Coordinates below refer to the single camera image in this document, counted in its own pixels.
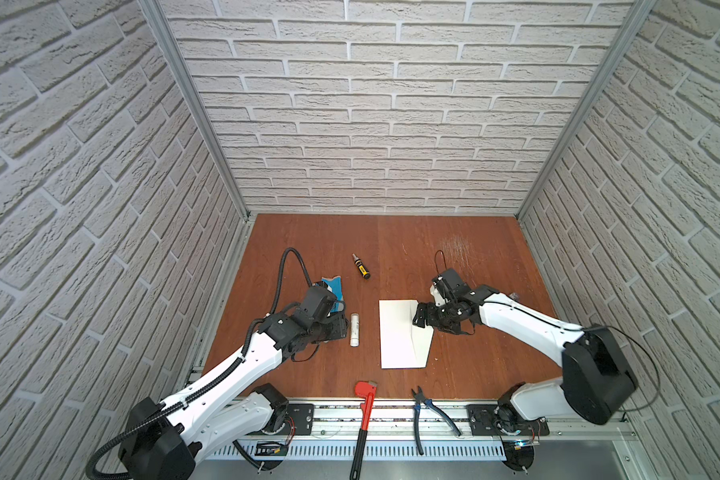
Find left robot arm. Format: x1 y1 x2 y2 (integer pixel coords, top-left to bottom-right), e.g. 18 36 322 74
117 282 348 479

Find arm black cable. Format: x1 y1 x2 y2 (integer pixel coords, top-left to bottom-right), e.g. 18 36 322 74
433 249 662 414
85 247 314 480

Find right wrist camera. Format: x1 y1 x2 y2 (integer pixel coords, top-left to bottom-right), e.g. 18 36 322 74
430 268 465 306

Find blue handled pliers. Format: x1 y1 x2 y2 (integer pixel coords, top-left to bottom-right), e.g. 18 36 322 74
410 386 463 457

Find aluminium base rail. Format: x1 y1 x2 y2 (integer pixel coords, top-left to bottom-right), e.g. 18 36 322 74
202 397 657 479

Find blue grey work glove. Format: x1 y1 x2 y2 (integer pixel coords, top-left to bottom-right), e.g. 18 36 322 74
321 276 345 313

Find white glue stick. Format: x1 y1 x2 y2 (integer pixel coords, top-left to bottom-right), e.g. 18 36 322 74
350 313 360 347

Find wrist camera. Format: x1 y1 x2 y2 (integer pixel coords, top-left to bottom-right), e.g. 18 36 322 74
325 283 346 314
430 268 465 306

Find red pipe wrench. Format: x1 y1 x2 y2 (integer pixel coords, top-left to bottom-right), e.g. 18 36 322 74
349 381 377 480

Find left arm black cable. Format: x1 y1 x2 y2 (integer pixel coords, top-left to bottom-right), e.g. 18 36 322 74
85 247 314 480

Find black yellow stubby screwdriver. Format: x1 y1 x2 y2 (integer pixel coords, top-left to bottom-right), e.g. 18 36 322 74
352 254 371 279

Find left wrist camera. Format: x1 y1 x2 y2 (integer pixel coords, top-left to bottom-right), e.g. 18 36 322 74
325 283 346 314

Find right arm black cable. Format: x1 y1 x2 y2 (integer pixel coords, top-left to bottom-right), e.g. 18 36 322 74
433 249 662 414

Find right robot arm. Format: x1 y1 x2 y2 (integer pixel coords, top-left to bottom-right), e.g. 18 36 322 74
412 269 639 435

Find cream envelope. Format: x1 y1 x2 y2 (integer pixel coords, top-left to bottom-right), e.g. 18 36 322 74
379 300 434 370

